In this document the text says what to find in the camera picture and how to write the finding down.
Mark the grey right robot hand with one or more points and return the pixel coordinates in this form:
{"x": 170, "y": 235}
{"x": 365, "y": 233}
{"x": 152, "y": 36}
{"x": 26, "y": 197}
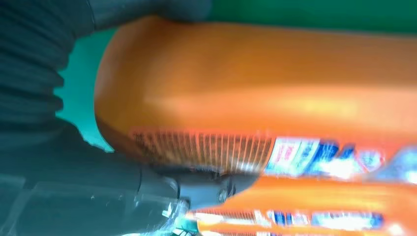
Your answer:
{"x": 81, "y": 189}

